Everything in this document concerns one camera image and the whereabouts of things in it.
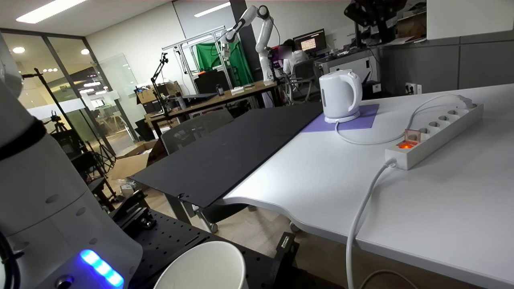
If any white kettle cable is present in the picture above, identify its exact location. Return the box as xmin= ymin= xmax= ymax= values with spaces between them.
xmin=335 ymin=92 xmax=476 ymax=147

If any grey desk partition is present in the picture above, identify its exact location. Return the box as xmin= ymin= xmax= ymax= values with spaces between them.
xmin=380 ymin=30 xmax=514 ymax=99

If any grey office chair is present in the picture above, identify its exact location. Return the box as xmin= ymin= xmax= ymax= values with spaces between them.
xmin=291 ymin=60 xmax=319 ymax=100

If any white round bowl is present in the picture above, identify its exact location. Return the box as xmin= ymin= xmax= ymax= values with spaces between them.
xmin=153 ymin=238 xmax=250 ymax=289

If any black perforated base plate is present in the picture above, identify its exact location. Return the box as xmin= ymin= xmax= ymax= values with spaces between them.
xmin=127 ymin=206 xmax=303 ymax=289

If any white power strip cable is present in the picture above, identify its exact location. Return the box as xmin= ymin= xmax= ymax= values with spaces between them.
xmin=344 ymin=158 xmax=420 ymax=289

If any wooden table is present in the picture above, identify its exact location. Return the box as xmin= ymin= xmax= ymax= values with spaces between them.
xmin=144 ymin=78 xmax=280 ymax=134

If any brown box on shelf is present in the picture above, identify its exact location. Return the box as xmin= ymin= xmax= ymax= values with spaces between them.
xmin=399 ymin=10 xmax=429 ymax=38

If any small cardboard box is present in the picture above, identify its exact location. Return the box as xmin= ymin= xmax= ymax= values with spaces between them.
xmin=136 ymin=86 xmax=163 ymax=105

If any ceiling light panel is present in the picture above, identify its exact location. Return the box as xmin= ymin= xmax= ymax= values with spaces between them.
xmin=15 ymin=0 xmax=87 ymax=23

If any seated person white shirt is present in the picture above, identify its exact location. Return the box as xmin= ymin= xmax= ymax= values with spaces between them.
xmin=282 ymin=36 xmax=315 ymax=76

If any purple mat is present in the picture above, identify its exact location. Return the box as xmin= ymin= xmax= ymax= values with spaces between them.
xmin=303 ymin=102 xmax=381 ymax=134

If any monitor with orange screen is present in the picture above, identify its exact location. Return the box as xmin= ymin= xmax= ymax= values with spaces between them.
xmin=296 ymin=28 xmax=328 ymax=54

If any black table board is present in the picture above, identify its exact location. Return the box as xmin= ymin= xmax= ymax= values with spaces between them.
xmin=129 ymin=99 xmax=325 ymax=210

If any white electric kettle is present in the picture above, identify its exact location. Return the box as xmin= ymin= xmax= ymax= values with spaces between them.
xmin=319 ymin=67 xmax=365 ymax=124

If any black camera stand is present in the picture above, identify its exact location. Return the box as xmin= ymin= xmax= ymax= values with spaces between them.
xmin=150 ymin=51 xmax=171 ymax=116

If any green cloth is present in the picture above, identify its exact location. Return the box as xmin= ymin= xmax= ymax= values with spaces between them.
xmin=195 ymin=39 xmax=254 ymax=86

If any white drawer cabinet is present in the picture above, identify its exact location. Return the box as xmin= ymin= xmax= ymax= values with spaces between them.
xmin=327 ymin=52 xmax=383 ymax=86

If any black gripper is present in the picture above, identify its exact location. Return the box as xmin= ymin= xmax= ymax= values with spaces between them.
xmin=344 ymin=0 xmax=409 ymax=44

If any large cardboard box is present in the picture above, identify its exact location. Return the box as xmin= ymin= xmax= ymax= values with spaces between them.
xmin=107 ymin=139 xmax=168 ymax=182

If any grey mesh chair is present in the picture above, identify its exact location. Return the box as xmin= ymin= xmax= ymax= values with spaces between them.
xmin=160 ymin=107 xmax=237 ymax=157

